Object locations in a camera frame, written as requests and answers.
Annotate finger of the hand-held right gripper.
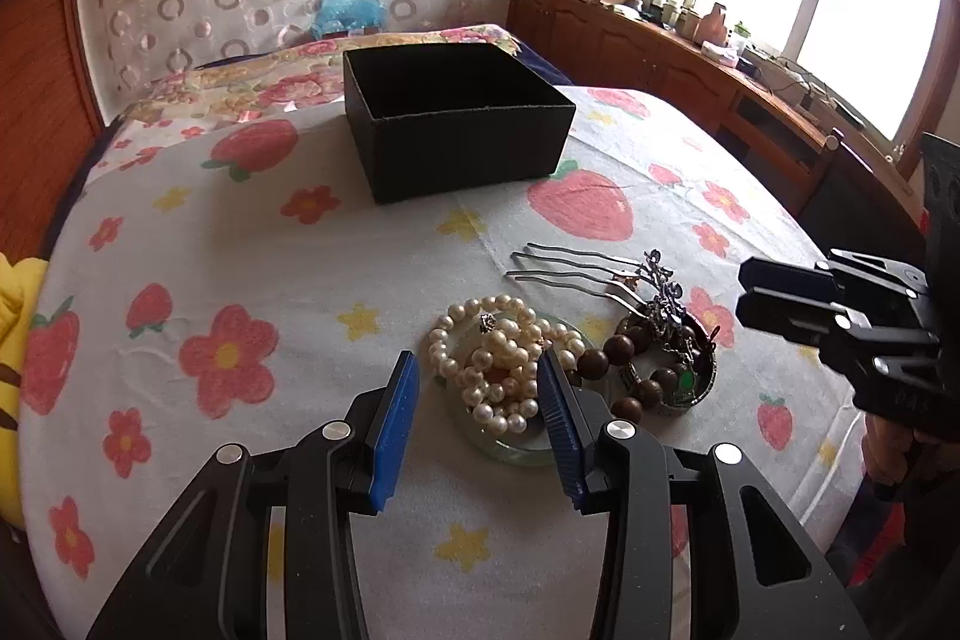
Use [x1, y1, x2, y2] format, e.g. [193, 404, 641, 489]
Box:
[737, 255, 835, 305]
[735, 289, 842, 345]

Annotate silver wavy hairpin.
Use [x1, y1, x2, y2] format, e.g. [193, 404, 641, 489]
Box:
[504, 269, 661, 320]
[512, 242, 680, 311]

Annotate pink bottle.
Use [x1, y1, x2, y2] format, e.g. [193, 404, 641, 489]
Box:
[694, 1, 732, 45]

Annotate brown wooden bead bracelet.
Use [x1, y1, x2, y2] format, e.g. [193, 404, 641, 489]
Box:
[562, 317, 721, 420]

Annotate pale green jade bangle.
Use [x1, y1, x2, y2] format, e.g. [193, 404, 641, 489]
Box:
[448, 310, 595, 462]

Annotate wooden cabinet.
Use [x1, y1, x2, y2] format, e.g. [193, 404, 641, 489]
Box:
[508, 0, 931, 236]

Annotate blue bubble wrap bag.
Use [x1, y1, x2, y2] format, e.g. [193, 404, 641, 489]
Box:
[313, 0, 387, 38]

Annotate strawberry printed cloth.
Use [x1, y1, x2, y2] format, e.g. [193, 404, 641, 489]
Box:
[19, 85, 871, 640]

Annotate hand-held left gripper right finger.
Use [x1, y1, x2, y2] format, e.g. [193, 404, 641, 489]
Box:
[536, 347, 871, 640]

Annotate white pearl necklace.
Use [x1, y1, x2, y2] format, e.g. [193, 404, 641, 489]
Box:
[429, 295, 590, 437]

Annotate floral blanket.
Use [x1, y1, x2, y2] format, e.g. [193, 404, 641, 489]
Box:
[112, 23, 526, 124]

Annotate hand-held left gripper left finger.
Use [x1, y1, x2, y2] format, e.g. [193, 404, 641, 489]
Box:
[86, 350, 421, 640]

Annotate person's right hand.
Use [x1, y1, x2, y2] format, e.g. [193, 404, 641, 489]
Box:
[861, 412, 914, 485]

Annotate dark blue blanket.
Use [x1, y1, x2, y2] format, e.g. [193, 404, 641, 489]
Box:
[521, 44, 575, 90]

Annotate black box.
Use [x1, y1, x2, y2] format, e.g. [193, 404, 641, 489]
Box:
[343, 42, 577, 206]

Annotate yellow cloth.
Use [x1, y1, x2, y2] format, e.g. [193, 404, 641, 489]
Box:
[0, 254, 50, 528]

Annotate silver bangle with green stone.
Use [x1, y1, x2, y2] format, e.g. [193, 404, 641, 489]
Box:
[626, 310, 719, 417]

